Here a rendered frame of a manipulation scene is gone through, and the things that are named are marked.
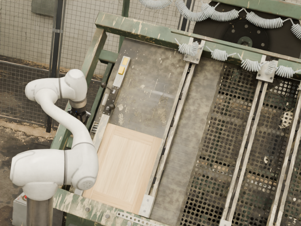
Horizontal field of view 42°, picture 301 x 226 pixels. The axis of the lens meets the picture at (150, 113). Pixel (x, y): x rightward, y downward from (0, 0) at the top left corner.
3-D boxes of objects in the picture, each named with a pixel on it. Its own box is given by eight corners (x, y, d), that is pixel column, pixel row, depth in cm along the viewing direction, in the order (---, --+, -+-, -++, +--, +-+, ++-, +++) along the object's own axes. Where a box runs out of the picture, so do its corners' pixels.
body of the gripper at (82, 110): (88, 99, 205) (88, 110, 211) (72, 96, 205) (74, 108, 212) (83, 109, 200) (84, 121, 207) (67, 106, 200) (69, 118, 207)
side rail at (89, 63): (43, 182, 254) (37, 180, 244) (100, 34, 278) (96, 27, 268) (52, 185, 253) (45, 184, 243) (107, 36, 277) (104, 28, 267)
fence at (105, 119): (75, 193, 244) (74, 193, 240) (124, 58, 265) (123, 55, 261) (83, 196, 243) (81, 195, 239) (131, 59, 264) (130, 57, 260)
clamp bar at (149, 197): (136, 213, 236) (130, 213, 213) (191, 40, 262) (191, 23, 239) (152, 219, 235) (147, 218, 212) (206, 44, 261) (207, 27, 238)
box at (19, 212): (11, 225, 226) (13, 200, 219) (23, 214, 237) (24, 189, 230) (29, 232, 224) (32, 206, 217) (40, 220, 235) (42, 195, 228)
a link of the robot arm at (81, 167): (98, 140, 155) (63, 140, 151) (104, 173, 141) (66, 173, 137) (95, 163, 162) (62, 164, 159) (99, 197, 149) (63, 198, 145)
